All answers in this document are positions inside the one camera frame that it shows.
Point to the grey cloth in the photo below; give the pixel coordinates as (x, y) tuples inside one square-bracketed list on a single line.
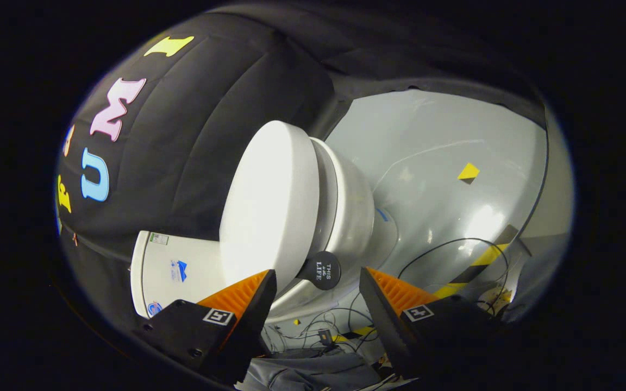
[(313, 374)]

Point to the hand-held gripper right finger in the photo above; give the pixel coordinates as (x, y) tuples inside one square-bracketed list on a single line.
[(386, 331)]

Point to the small yellow tape piece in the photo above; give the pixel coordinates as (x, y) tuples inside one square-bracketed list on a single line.
[(468, 171)]

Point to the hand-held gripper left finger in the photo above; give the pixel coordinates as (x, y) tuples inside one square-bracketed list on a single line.
[(248, 326)]

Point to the yellow black striped tape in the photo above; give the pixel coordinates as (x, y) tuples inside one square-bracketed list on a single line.
[(487, 255)]

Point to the black backdrop cloth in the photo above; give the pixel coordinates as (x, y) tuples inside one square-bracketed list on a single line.
[(193, 136)]

